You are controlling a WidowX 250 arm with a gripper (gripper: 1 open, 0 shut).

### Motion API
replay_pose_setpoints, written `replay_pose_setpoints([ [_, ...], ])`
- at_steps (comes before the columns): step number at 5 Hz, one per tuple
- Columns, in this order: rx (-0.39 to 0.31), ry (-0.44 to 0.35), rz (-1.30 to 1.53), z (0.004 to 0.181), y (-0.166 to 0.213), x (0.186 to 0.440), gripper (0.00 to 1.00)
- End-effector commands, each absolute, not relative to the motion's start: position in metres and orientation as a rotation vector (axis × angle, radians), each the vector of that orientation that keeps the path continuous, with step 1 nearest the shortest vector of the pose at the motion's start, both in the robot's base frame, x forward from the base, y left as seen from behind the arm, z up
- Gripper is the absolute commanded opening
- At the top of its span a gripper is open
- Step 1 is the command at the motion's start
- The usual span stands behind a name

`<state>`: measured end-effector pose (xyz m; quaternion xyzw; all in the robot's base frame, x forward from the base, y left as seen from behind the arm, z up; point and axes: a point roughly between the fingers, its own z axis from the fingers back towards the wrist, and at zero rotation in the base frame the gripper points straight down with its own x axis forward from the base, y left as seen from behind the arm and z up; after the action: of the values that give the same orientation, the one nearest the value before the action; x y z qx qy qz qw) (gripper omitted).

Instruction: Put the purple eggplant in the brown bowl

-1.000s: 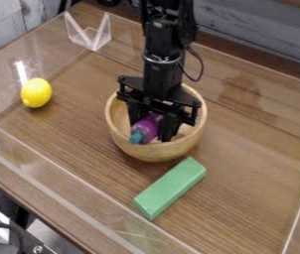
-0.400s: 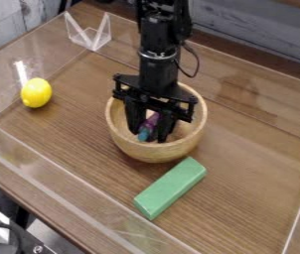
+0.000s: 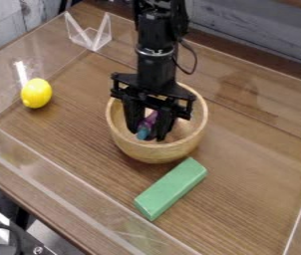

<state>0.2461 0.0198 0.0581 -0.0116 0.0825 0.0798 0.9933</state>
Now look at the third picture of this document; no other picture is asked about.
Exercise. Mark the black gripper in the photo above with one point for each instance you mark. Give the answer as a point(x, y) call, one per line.
point(151, 88)

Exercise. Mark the purple toy eggplant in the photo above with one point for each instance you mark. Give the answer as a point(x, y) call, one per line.
point(146, 131)

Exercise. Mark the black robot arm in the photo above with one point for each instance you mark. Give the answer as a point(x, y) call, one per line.
point(160, 20)

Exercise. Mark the brown wooden bowl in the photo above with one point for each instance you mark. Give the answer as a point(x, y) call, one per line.
point(179, 142)

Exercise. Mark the green rectangular block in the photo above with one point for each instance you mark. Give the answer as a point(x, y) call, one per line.
point(170, 188)

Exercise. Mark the clear acrylic tray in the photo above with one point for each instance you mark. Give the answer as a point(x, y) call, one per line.
point(213, 190)

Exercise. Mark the yellow lemon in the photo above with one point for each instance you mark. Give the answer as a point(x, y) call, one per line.
point(36, 93)

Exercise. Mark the clear acrylic corner bracket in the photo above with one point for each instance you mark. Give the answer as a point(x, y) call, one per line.
point(90, 38)

